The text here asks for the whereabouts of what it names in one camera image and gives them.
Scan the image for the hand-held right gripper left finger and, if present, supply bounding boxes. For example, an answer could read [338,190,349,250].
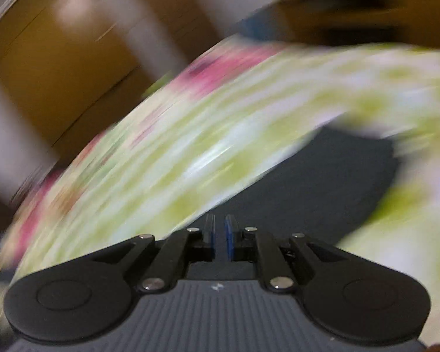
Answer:
[92,213,216,292]

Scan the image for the green checkered plastic sheet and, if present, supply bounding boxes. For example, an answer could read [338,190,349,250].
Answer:
[0,42,440,301]

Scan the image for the brown wooden door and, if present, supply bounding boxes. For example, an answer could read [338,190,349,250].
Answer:
[0,0,149,149]

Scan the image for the wooden side cabinet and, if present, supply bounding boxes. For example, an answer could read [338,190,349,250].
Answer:
[242,0,440,49]

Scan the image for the blue foam mat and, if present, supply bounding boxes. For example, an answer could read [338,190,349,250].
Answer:
[239,20,255,43]

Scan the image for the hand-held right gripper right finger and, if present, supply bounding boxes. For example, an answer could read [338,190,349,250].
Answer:
[224,214,353,292]

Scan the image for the dark plaid pants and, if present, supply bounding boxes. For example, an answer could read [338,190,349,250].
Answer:
[189,126,398,283]

